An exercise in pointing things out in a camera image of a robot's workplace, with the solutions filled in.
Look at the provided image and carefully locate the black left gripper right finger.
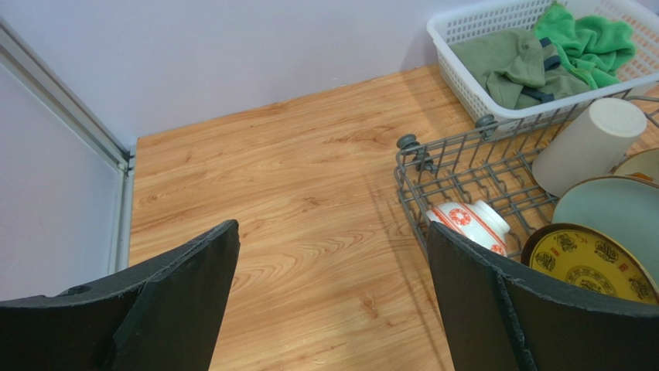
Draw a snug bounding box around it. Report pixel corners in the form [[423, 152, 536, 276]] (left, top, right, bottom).
[[426, 223, 658, 370]]

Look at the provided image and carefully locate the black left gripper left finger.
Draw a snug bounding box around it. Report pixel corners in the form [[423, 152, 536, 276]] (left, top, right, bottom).
[[1, 220, 241, 370]]

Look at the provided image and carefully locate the yellow patterned plate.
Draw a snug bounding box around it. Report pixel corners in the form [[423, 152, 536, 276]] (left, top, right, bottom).
[[521, 223, 658, 305]]

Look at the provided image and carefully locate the pale green flower plate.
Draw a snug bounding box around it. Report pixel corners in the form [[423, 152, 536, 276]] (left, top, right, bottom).
[[552, 175, 658, 282]]

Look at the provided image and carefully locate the cream bird plate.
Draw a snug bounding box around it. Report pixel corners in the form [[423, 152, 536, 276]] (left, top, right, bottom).
[[613, 148, 658, 184]]

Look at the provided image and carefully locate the red patterned white bowl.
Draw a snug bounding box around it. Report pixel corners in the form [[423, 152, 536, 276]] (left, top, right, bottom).
[[425, 200, 510, 257]]

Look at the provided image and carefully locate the beige plastic cup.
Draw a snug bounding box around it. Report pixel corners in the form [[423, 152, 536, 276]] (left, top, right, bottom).
[[531, 98, 647, 196]]

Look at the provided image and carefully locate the olive green cloth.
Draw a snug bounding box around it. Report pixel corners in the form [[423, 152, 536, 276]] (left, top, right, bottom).
[[451, 29, 591, 110]]

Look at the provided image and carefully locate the white plastic basket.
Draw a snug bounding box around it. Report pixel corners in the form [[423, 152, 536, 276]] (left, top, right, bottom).
[[426, 1, 658, 121]]

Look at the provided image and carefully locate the bright green cloth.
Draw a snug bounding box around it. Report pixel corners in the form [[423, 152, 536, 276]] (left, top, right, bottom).
[[533, 2, 637, 90]]

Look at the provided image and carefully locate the grey wire dish rack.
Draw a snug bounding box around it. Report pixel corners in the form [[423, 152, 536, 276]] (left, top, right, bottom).
[[394, 88, 659, 258]]

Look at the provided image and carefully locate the aluminium frame post left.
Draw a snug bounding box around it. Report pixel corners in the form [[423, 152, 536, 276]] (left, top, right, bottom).
[[1, 19, 136, 274]]

